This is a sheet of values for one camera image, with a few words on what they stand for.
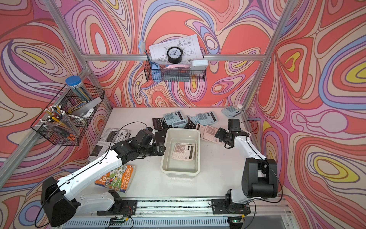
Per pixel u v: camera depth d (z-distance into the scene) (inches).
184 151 36.4
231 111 45.3
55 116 22.9
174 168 35.0
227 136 26.3
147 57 34.0
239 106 48.3
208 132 39.0
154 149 27.1
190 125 39.2
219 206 28.9
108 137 38.5
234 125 27.8
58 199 14.9
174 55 30.9
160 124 42.3
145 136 22.7
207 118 43.7
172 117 43.7
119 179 30.9
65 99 29.1
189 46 32.4
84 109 28.5
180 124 41.3
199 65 28.2
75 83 27.6
